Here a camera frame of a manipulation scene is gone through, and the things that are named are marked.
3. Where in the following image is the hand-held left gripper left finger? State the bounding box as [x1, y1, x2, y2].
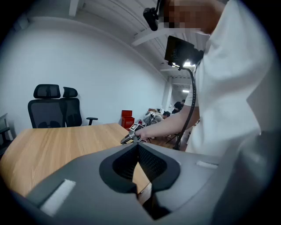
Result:
[25, 143, 155, 225]

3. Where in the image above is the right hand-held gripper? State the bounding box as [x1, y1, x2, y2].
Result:
[120, 123, 152, 145]

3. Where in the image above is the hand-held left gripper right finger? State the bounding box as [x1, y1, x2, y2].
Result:
[137, 143, 220, 221]

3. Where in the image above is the person's right forearm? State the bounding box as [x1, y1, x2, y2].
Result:
[146, 105, 201, 139]

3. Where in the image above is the person's right hand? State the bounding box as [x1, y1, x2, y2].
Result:
[134, 128, 151, 140]

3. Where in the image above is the red cardboard box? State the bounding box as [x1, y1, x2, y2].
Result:
[121, 110, 135, 131]

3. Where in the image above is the silver white equipment pile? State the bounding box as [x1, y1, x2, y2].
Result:
[143, 109, 164, 127]

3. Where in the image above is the black mesh office chair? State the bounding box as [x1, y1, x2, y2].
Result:
[27, 83, 67, 129]
[59, 86, 99, 127]

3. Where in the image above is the person's white t-shirt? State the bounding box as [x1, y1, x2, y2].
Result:
[183, 0, 275, 157]

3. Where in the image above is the black chest-mounted device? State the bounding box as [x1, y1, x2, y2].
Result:
[164, 35, 204, 69]

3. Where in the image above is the grey side furniture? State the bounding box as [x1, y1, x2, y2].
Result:
[0, 112, 15, 157]

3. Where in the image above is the person's head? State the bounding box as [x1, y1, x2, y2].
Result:
[158, 0, 227, 35]

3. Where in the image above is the black head-worn camera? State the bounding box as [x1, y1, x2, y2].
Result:
[143, 0, 164, 32]

